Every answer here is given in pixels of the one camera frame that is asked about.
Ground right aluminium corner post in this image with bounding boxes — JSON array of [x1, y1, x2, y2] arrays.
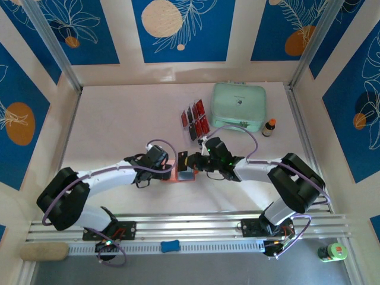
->
[[289, 0, 347, 88]]

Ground clear acrylic card stand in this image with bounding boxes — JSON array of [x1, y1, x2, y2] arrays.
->
[[180, 99, 212, 146]]

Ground orange card holder wallet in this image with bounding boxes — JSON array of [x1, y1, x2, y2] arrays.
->
[[160, 159, 197, 182]]

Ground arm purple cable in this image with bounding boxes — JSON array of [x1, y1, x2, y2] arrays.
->
[[41, 138, 178, 267], [207, 124, 331, 259]]

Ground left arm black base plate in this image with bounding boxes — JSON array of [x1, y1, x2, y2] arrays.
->
[[82, 221, 137, 241]]

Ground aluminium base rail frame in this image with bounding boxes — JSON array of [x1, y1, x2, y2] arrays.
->
[[26, 212, 352, 243]]

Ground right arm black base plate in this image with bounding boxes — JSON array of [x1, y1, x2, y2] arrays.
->
[[242, 218, 295, 238]]

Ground black electronics module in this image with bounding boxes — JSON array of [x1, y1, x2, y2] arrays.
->
[[263, 239, 287, 257], [94, 239, 121, 254]]

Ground beige foam pad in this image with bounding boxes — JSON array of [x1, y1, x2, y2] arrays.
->
[[20, 242, 69, 262]]

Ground blue bone-shaped block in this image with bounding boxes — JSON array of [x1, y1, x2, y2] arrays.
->
[[160, 240, 181, 254]]

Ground left aluminium corner post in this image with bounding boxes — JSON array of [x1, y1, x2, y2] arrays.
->
[[22, 0, 83, 91]]

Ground right black electronics module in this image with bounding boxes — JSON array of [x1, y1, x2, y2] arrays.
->
[[263, 239, 287, 257]]

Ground aluminium corner post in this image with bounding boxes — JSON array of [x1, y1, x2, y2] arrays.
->
[[22, 0, 83, 91], [289, 0, 347, 88]]

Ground mint green zip pouch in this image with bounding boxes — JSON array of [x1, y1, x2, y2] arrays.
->
[[209, 82, 267, 133]]

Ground white slotted cable duct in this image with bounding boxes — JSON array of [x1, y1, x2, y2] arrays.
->
[[68, 240, 265, 255]]

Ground left black electronics module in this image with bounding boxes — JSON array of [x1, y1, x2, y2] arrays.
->
[[94, 239, 121, 254]]

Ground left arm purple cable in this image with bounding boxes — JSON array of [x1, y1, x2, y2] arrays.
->
[[41, 138, 178, 267]]

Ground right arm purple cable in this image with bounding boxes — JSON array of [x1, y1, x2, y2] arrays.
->
[[207, 124, 331, 259]]

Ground green can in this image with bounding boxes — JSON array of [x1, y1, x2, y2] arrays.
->
[[317, 242, 347, 264]]

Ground brown bottle orange cap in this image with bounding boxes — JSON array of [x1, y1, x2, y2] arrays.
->
[[261, 118, 277, 138]]

